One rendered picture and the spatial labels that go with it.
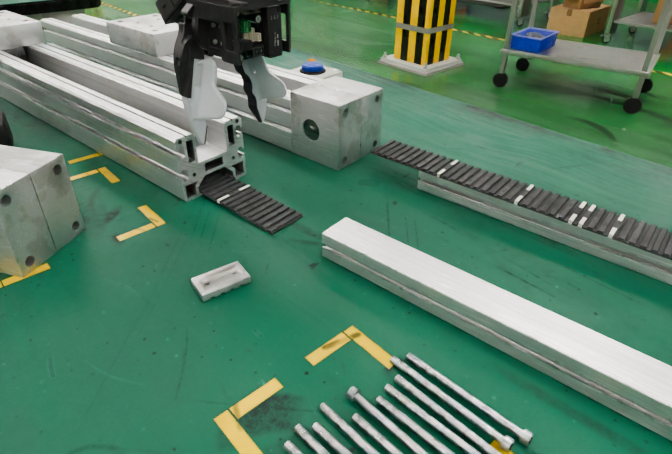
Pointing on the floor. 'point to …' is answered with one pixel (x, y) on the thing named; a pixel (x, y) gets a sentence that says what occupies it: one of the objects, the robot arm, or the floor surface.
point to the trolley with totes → (540, 45)
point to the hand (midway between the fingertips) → (228, 122)
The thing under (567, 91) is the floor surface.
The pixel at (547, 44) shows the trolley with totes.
